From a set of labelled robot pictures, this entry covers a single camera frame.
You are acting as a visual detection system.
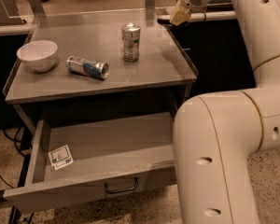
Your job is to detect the dark chocolate bar wrapper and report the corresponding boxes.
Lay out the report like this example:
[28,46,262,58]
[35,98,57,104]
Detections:
[157,18,171,25]

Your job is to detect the black floor cables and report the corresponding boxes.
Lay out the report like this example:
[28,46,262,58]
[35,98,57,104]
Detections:
[0,126,31,189]

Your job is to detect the white ceramic bowl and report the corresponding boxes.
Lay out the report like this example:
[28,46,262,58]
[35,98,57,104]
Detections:
[17,40,58,72]

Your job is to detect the open grey top drawer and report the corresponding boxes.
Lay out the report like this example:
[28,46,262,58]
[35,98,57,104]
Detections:
[4,112,175,213]

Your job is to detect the lying blue silver can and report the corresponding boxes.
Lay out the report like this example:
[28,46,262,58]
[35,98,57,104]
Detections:
[66,56,109,80]

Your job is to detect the grey cabinet with top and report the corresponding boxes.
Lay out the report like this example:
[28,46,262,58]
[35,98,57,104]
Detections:
[4,8,197,131]

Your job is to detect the white tag sticker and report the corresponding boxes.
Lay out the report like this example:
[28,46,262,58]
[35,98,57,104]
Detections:
[49,145,74,170]

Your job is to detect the upright silver green can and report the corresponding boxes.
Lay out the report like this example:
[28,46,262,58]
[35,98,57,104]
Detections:
[121,22,141,62]

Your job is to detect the black drawer handle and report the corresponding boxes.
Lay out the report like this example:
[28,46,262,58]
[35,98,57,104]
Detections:
[104,177,138,195]

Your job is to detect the white horizontal rail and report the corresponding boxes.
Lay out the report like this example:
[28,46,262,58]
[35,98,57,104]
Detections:
[159,11,236,22]

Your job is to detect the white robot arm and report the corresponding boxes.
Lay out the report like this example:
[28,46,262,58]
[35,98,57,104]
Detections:
[173,0,280,224]

